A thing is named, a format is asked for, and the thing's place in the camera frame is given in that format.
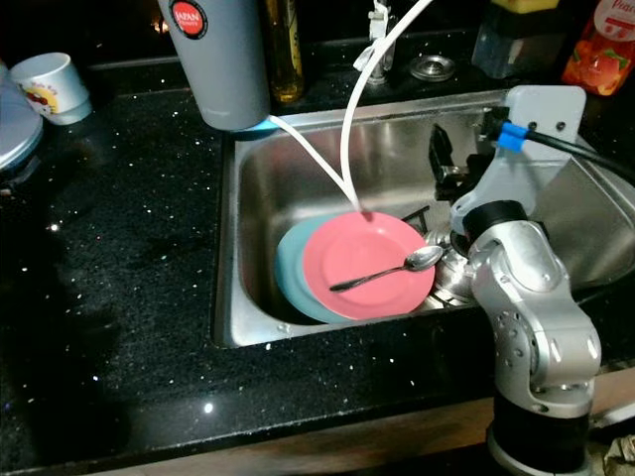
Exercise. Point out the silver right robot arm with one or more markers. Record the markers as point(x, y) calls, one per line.
point(536, 307)

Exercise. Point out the stainless steel sink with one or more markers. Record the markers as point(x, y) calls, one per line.
point(387, 149)

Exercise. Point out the silver metal spoon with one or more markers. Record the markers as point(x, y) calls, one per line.
point(423, 259)

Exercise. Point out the round steel sink cap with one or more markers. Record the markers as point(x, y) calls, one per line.
point(433, 67)

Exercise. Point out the stainless steel pot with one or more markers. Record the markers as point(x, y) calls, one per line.
point(448, 283)

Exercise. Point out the pink plate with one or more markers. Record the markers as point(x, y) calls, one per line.
point(367, 258)

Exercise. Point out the dark sponge holder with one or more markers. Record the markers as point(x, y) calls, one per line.
point(516, 45)

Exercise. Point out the white cloth tie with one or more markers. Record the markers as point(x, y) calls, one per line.
point(372, 50)

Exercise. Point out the yellow red sponge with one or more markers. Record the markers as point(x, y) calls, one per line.
point(531, 5)

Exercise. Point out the orange peach soap pump bottle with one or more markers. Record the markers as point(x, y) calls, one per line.
point(600, 55)

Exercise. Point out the white printed cup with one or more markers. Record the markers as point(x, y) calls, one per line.
point(55, 89)

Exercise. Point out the yellow oil bottle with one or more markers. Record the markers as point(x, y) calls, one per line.
point(284, 55)

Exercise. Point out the light blue plate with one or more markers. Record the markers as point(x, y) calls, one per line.
point(288, 273)

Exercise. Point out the grey water filter canister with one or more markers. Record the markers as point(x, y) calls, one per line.
point(218, 79)

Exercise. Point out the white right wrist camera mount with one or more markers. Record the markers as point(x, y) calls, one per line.
point(546, 109)

